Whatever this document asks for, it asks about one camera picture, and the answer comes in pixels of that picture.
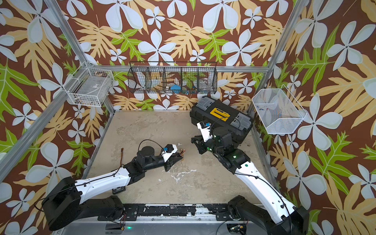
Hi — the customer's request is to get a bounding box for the white wire basket left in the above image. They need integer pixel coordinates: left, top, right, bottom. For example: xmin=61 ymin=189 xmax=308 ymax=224
xmin=63 ymin=62 xmax=114 ymax=107

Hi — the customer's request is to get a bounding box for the white mesh basket right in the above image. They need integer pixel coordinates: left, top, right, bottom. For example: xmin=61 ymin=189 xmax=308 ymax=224
xmin=252 ymin=88 xmax=307 ymax=135

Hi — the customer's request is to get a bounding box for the small black card package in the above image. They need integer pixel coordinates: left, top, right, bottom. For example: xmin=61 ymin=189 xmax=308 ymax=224
xmin=112 ymin=186 xmax=126 ymax=195

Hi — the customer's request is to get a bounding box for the blue item in basket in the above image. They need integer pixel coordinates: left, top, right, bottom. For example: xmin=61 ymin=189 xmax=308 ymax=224
xmin=170 ymin=85 xmax=181 ymax=94

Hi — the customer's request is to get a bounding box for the black wire basket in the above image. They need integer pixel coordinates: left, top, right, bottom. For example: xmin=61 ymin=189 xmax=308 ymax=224
xmin=127 ymin=61 xmax=218 ymax=95

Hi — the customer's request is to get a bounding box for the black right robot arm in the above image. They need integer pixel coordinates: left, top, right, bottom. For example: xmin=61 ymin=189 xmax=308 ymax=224
xmin=191 ymin=121 xmax=309 ymax=235

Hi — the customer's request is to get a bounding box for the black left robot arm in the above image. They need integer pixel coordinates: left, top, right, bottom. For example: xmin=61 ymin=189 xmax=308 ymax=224
xmin=42 ymin=144 xmax=184 ymax=231

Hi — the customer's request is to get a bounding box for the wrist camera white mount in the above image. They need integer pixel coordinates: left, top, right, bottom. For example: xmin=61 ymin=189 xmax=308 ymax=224
xmin=161 ymin=144 xmax=177 ymax=163
xmin=196 ymin=121 xmax=212 ymax=142

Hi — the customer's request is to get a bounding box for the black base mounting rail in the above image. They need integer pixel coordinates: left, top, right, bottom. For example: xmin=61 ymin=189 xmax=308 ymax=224
xmin=114 ymin=203 xmax=248 ymax=222

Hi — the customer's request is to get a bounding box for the black plastic toolbox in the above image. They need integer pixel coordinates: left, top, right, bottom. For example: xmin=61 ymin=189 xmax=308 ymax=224
xmin=190 ymin=96 xmax=254 ymax=146

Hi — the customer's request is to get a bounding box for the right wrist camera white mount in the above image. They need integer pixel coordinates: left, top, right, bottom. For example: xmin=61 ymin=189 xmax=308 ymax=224
xmin=196 ymin=121 xmax=212 ymax=142

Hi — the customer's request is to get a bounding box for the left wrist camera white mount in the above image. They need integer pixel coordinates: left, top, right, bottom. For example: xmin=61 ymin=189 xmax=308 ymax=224
xmin=161 ymin=144 xmax=177 ymax=163

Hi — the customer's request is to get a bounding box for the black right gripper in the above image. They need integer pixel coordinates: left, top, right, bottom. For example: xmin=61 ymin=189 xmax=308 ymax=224
xmin=191 ymin=134 xmax=225 ymax=158

